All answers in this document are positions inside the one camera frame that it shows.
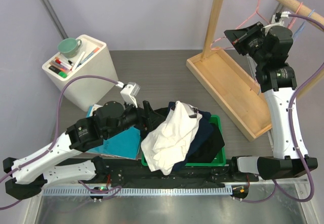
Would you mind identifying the blue folder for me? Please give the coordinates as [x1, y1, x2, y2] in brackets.
[87, 101, 141, 160]

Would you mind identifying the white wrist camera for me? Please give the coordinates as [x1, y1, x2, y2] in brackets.
[116, 81, 140, 108]
[264, 11, 291, 30]

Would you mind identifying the pink hanger of navy shirt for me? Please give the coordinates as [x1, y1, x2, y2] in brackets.
[247, 0, 303, 94]

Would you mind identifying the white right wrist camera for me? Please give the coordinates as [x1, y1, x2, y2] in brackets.
[264, 11, 291, 30]

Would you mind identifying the green plastic tray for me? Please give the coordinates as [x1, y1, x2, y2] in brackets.
[141, 115, 226, 167]

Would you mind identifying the white square bin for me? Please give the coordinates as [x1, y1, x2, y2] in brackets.
[42, 34, 118, 111]

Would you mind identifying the red marker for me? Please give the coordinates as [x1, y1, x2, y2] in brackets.
[55, 58, 72, 70]

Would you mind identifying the black flower print t-shirt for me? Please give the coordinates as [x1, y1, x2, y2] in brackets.
[139, 107, 226, 163]

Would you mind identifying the pink hanger of white shirt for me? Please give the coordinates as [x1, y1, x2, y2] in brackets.
[210, 0, 270, 51]

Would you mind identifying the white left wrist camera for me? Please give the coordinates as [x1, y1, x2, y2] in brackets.
[116, 81, 140, 108]

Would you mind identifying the purple cable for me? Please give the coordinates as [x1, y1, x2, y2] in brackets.
[0, 75, 119, 209]
[240, 14, 324, 203]

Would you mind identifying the green capped marker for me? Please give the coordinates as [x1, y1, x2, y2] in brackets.
[58, 71, 67, 78]

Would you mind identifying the white slotted cable duct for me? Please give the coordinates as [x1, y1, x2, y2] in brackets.
[43, 185, 232, 197]

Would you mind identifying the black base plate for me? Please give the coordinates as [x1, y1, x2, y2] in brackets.
[86, 159, 246, 189]

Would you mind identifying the green ceramic cup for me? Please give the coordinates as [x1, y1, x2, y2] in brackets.
[57, 38, 82, 58]

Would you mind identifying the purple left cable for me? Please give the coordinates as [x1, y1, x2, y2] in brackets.
[0, 75, 119, 209]

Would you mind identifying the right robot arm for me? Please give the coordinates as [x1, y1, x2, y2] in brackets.
[224, 22, 318, 181]

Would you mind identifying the wooden clothes rack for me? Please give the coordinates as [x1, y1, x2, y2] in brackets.
[186, 0, 323, 141]

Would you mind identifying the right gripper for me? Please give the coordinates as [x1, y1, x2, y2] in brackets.
[225, 22, 269, 65]

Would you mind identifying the navy blue t-shirt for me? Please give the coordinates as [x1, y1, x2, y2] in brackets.
[172, 110, 215, 171]

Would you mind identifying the orange tipped white pen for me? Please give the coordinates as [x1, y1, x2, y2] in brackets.
[82, 47, 100, 63]

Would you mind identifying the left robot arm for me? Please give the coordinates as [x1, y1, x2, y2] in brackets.
[3, 101, 166, 200]

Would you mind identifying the light blue wire hanger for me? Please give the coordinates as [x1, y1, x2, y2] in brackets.
[256, 9, 316, 95]

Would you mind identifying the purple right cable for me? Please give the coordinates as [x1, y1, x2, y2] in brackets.
[240, 14, 324, 203]

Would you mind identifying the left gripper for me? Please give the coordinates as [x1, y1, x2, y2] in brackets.
[105, 96, 166, 139]

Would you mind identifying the white t-shirt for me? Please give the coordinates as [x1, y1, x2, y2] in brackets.
[141, 101, 203, 175]

